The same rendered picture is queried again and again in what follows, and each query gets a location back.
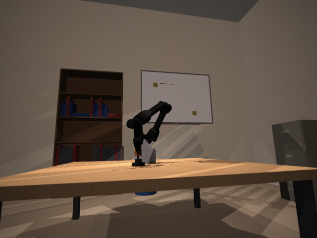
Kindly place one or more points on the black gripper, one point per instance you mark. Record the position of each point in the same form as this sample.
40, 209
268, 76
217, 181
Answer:
138, 140

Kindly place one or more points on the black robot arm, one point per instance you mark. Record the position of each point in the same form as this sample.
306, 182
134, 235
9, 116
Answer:
144, 117

